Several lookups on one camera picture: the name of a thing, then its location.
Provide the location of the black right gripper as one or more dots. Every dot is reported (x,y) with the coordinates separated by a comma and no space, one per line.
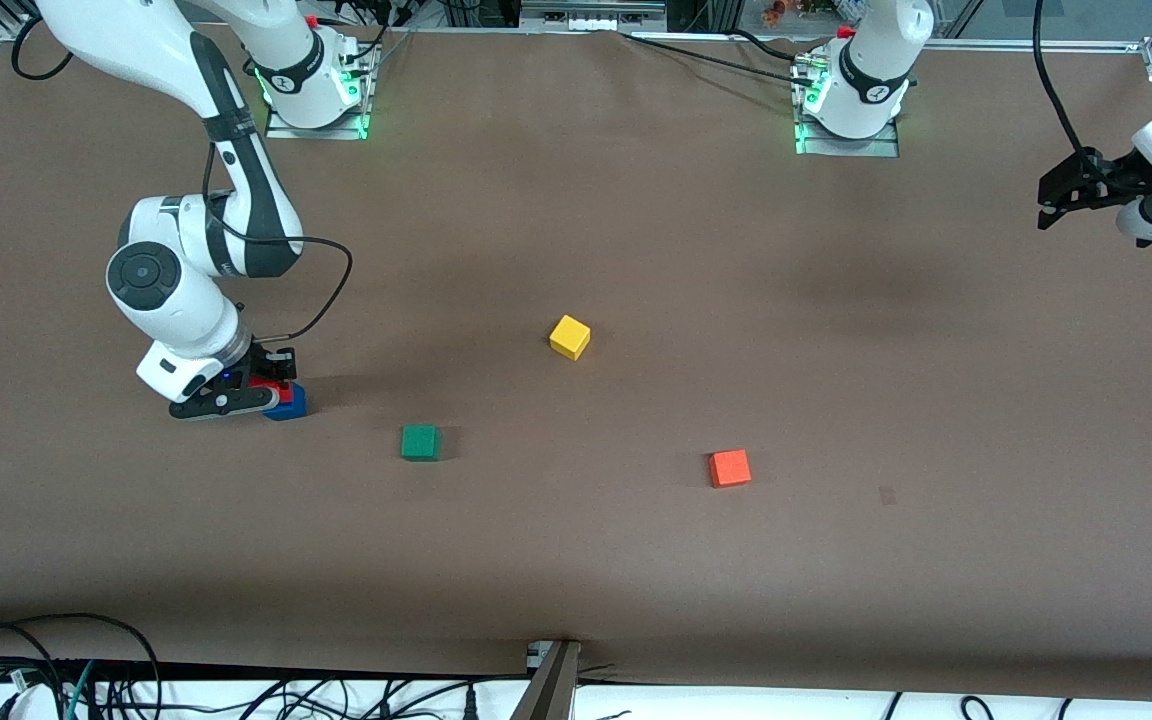
(263,362)

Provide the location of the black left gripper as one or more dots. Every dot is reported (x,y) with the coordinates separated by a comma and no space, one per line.
(1108,184)

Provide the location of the red wooden block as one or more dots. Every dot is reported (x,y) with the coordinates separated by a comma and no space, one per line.
(285,390)

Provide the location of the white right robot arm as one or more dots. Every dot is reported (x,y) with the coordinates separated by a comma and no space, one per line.
(171,290)

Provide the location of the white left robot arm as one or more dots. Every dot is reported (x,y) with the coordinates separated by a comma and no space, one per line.
(866,60)

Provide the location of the blue wooden block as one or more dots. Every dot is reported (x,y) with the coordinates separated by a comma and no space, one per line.
(291,408)

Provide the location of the green wooden block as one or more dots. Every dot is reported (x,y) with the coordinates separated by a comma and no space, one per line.
(420,443)

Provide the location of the yellow wooden block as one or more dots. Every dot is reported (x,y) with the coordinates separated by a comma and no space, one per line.
(569,337)

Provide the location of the orange wooden block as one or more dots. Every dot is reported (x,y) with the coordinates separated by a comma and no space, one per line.
(729,469)

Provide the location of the brown paper table cover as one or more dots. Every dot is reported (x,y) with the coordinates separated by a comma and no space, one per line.
(576,560)

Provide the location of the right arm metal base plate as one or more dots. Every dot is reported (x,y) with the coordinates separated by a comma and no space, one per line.
(316,133)

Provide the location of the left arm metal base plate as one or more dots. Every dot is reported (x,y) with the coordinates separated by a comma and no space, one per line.
(846,148)

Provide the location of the small metal bracket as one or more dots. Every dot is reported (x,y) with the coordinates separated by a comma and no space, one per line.
(536,655)

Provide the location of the aluminium camera pole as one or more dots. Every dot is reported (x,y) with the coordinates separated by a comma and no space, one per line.
(548,690)

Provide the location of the aluminium rail with sockets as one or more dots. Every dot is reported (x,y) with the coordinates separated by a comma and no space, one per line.
(591,18)

